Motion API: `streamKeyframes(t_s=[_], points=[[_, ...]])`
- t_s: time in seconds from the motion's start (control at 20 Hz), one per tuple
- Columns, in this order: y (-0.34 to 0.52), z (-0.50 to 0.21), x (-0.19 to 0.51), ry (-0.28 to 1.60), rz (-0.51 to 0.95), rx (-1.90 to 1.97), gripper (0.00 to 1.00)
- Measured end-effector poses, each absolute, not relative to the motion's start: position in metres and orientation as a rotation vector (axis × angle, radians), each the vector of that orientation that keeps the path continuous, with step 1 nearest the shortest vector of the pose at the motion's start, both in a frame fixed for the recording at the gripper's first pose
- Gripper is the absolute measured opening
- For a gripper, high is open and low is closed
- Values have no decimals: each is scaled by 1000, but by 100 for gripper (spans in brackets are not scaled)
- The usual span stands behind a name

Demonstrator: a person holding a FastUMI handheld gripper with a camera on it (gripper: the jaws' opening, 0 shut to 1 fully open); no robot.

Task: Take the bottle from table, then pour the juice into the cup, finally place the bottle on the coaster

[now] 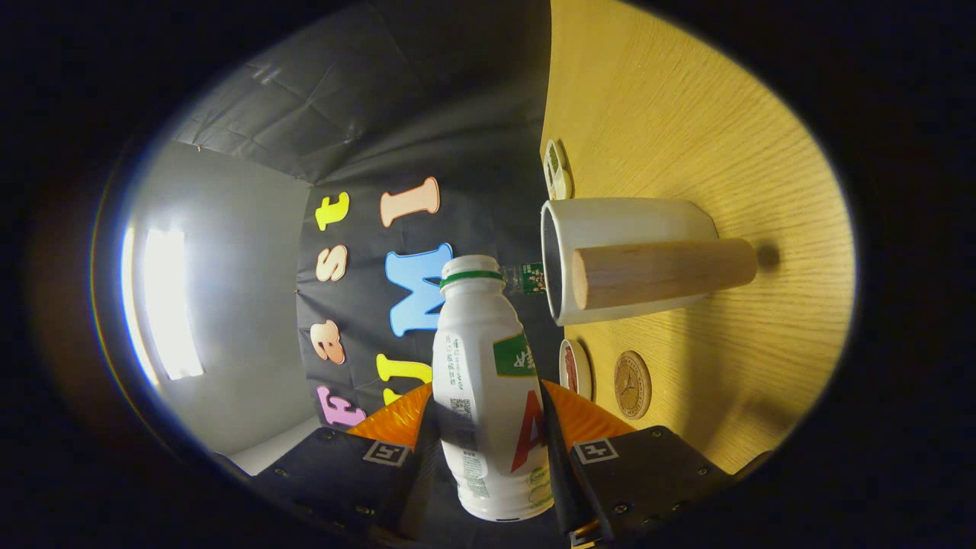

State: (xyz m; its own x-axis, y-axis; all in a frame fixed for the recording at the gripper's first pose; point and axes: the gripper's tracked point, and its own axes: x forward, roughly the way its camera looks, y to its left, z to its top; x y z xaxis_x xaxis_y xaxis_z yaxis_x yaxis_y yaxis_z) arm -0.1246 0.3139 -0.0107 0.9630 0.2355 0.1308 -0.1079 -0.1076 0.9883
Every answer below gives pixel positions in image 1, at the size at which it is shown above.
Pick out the white round plate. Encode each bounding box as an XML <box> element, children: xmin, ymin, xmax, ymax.
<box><xmin>559</xmin><ymin>339</ymin><xmax>594</xmax><ymax>401</ymax></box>

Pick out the white juice bottle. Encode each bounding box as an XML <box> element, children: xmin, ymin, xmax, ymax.
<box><xmin>432</xmin><ymin>255</ymin><xmax>555</xmax><ymax>523</ymax></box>

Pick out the white divided dish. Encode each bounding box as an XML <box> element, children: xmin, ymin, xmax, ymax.
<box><xmin>544</xmin><ymin>139</ymin><xmax>574</xmax><ymax>201</ymax></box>

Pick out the round wooden coaster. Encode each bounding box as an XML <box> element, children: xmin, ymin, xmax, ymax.
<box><xmin>614</xmin><ymin>350</ymin><xmax>653</xmax><ymax>421</ymax></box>

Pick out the black backdrop cloth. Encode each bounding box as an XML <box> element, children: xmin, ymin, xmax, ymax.
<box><xmin>172</xmin><ymin>0</ymin><xmax>565</xmax><ymax>428</ymax></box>

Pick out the clear plastic water bottle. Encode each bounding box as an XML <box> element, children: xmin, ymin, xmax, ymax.
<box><xmin>499</xmin><ymin>262</ymin><xmax>547</xmax><ymax>297</ymax></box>

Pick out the white cup with wooden handle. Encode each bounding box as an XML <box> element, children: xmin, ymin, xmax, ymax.
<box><xmin>540</xmin><ymin>197</ymin><xmax>759</xmax><ymax>327</ymax></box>

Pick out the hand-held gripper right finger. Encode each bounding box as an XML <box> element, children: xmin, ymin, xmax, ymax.
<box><xmin>539</xmin><ymin>379</ymin><xmax>737</xmax><ymax>548</ymax></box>

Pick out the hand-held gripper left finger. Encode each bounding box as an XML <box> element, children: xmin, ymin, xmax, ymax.
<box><xmin>229</xmin><ymin>381</ymin><xmax>439</xmax><ymax>546</ymax></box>

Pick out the wooden table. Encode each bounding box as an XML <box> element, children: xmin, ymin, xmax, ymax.
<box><xmin>540</xmin><ymin>0</ymin><xmax>856</xmax><ymax>475</ymax></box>

